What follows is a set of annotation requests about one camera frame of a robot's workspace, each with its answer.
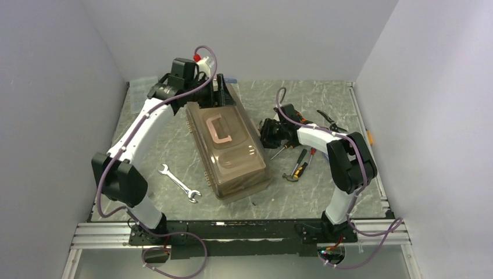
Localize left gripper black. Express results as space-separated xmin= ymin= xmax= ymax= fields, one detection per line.
xmin=185 ymin=74 xmax=237 ymax=110

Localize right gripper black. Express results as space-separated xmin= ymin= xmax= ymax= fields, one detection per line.
xmin=253 ymin=118 xmax=287 ymax=149

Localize translucent brown tool box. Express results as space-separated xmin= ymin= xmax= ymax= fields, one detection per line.
xmin=186 ymin=84 xmax=272 ymax=203

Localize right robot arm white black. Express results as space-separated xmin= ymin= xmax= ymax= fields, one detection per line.
xmin=260 ymin=104 xmax=378 ymax=241

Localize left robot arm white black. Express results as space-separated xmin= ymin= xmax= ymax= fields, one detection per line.
xmin=91 ymin=55 xmax=235 ymax=244

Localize black needle-nose pliers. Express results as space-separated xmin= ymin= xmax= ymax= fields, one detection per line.
xmin=316 ymin=109 xmax=348 ymax=134

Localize orange object at table edge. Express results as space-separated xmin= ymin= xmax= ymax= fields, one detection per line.
xmin=366 ymin=130 xmax=374 ymax=146

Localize large silver open-end wrench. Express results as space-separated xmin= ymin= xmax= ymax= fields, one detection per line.
xmin=158 ymin=164 xmax=202 ymax=203

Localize black yellow handled screwdriver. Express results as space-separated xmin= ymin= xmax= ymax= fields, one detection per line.
xmin=270 ymin=141 xmax=297 ymax=160

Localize orange handled pliers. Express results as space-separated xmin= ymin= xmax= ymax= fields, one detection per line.
xmin=295 ymin=111 xmax=313 ymax=125

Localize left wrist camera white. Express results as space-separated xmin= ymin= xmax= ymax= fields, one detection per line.
xmin=193 ymin=53 xmax=215 ymax=78

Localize red handled screwdriver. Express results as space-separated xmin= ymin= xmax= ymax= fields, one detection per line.
xmin=307 ymin=148 xmax=317 ymax=167

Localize claw hammer yellow black handle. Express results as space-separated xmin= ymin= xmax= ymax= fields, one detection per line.
xmin=282 ymin=149 xmax=308 ymax=182

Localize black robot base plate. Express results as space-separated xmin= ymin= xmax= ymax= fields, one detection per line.
xmin=128 ymin=217 xmax=358 ymax=259

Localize aluminium rail frame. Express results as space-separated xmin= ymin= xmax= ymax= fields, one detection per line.
xmin=70 ymin=221 xmax=412 ymax=251

